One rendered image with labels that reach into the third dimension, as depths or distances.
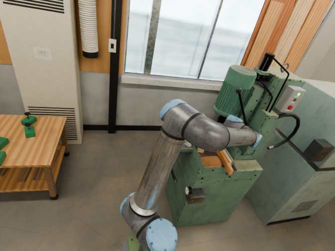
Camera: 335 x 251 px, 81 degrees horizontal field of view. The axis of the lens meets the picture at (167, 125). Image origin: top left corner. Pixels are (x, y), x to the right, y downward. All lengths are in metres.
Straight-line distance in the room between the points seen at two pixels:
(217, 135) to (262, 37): 2.19
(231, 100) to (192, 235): 1.35
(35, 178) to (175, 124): 1.68
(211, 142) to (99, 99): 2.10
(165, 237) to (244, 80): 0.95
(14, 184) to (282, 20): 3.27
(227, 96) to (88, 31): 1.44
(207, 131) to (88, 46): 1.73
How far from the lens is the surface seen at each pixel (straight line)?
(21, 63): 2.28
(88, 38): 2.18
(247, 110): 1.45
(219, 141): 0.72
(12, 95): 2.84
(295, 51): 3.20
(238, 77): 1.27
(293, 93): 1.43
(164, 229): 1.05
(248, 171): 1.70
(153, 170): 0.87
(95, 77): 2.52
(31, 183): 2.19
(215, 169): 1.43
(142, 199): 1.00
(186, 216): 1.97
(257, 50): 2.81
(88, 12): 2.14
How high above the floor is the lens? 1.84
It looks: 35 degrees down
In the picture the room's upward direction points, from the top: 14 degrees clockwise
